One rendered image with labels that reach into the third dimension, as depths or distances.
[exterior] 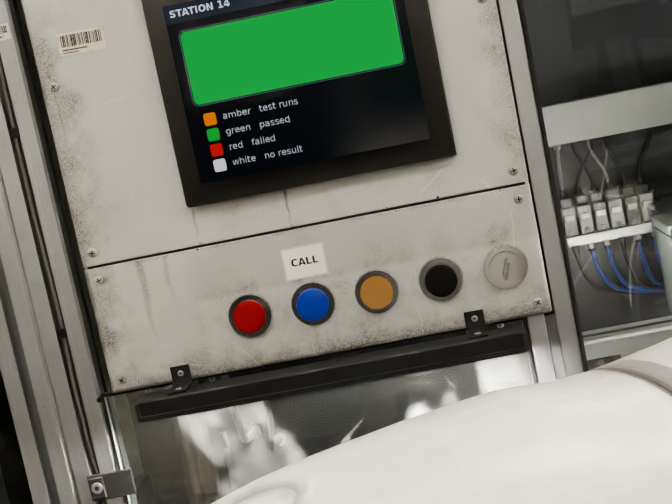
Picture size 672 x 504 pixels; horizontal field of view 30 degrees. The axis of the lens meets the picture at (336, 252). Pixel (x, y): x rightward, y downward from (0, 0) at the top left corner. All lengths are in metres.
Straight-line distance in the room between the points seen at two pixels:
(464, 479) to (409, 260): 0.84
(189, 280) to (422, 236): 0.22
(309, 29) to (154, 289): 0.28
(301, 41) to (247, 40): 0.05
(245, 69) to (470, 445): 0.82
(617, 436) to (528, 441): 0.02
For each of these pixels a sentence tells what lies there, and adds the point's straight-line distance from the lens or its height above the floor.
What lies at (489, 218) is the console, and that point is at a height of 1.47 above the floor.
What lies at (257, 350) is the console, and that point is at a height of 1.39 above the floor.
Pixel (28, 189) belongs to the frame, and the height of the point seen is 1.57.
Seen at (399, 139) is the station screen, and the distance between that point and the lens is 1.12.
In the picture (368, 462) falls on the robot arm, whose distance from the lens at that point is 0.33.
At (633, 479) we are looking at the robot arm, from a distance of 0.33.
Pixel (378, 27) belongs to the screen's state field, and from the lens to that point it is 1.12.
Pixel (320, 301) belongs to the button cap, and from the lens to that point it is 1.15.
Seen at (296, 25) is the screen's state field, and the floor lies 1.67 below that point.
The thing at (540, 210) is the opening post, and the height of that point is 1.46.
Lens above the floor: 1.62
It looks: 8 degrees down
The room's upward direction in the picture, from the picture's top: 12 degrees counter-clockwise
